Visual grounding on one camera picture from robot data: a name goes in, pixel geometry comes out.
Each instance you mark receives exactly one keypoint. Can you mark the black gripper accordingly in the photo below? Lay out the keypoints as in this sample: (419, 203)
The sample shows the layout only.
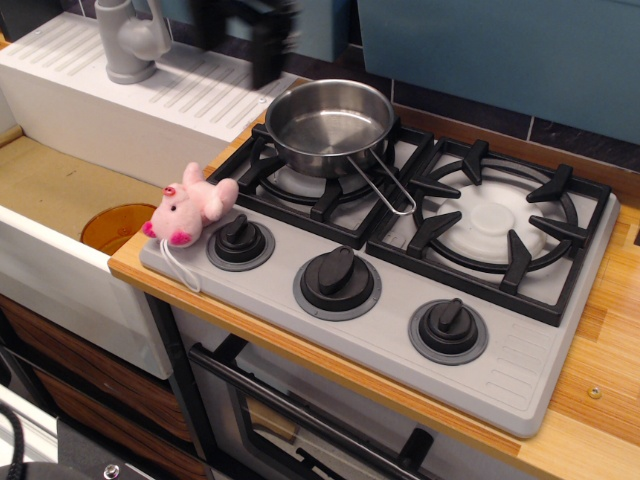
(272, 34)

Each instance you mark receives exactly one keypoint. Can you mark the stainless steel pan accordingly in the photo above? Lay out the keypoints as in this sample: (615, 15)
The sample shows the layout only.
(333, 128)

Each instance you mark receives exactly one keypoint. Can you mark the black left stove knob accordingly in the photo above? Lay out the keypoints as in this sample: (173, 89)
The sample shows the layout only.
(240, 245)

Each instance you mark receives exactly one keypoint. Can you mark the black stove knob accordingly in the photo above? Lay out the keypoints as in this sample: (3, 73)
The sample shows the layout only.
(448, 332)
(337, 286)
(240, 245)

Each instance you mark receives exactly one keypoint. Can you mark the black middle stove knob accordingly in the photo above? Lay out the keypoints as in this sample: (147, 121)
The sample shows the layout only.
(337, 286)

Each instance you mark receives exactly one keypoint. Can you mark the grey toy stove top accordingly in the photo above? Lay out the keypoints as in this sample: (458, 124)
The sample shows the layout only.
(509, 385)

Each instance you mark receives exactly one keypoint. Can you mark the black right stove knob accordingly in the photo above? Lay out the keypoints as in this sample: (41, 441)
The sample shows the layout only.
(448, 332)

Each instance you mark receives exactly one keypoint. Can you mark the grey toy faucet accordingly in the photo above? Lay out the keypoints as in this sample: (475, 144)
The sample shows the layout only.
(132, 45)

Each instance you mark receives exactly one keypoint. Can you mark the black left burner grate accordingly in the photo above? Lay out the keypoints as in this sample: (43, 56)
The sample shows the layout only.
(345, 210)

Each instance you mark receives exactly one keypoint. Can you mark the black burner grate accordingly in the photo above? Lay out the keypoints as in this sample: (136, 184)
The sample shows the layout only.
(345, 210)
(518, 235)

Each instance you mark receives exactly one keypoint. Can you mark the pink stuffed pig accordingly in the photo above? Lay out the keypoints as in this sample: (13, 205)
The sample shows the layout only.
(185, 210)

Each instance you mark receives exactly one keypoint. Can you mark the white toy sink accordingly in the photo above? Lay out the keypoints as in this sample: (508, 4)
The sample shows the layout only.
(91, 144)

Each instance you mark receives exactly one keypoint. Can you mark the orange plastic plate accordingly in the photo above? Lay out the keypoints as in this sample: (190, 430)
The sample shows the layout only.
(110, 229)

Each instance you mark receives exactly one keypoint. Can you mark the black right burner grate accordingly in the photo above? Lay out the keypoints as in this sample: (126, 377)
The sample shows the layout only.
(518, 235)

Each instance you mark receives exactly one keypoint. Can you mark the wooden drawer cabinet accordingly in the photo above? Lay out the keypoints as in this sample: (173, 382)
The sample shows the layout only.
(119, 404)

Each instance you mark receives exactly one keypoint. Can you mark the oven door with black handle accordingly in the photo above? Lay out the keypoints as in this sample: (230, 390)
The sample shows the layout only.
(287, 422)

